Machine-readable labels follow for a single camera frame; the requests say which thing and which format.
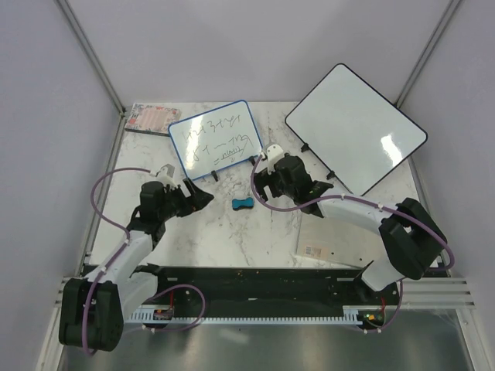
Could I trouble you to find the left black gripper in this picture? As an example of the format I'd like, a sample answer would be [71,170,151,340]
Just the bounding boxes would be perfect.
[158,178,213,221]

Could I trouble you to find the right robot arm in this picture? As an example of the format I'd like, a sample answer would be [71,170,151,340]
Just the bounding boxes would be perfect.
[251,152,455,305]

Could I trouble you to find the blue whiteboard eraser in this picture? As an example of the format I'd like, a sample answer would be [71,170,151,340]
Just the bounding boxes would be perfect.
[231,197,254,211]

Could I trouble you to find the blue framed small whiteboard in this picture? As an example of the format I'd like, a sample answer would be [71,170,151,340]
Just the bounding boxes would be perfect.
[169,100,263,180]

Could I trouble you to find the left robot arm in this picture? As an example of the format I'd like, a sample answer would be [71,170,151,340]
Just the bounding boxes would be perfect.
[59,179,214,352]

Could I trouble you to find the purple cable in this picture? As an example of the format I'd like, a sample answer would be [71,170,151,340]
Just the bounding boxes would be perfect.
[251,154,456,335]
[79,167,206,356]

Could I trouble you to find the black framed large whiteboard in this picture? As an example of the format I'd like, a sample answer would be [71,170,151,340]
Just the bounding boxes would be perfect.
[285,63,428,196]

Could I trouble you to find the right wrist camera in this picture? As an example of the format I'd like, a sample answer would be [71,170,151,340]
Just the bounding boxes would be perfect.
[261,144,285,165]

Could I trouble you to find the white slotted cable duct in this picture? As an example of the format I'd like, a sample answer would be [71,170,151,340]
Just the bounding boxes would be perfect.
[125,301,363,325]

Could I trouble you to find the grey flat tablet board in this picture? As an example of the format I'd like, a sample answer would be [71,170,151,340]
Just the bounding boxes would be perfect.
[296,215,384,267]

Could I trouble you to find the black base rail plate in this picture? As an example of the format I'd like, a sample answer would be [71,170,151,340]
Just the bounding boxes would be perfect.
[130,264,399,308]

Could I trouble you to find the floral patterned notebook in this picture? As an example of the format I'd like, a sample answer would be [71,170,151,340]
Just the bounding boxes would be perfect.
[125,103,182,137]

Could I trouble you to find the aluminium frame rail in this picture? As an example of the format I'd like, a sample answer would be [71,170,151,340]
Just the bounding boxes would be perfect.
[53,276,476,310]

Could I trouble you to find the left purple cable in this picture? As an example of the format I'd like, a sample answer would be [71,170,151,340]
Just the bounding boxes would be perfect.
[79,167,206,356]

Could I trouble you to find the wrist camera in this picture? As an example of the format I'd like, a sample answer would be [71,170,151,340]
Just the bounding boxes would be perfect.
[151,164,176,188]
[261,144,285,165]

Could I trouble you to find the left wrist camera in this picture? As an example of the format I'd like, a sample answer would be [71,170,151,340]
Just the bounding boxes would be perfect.
[151,164,176,188]

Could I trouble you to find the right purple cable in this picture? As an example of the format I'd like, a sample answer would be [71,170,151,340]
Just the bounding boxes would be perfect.
[251,154,456,335]

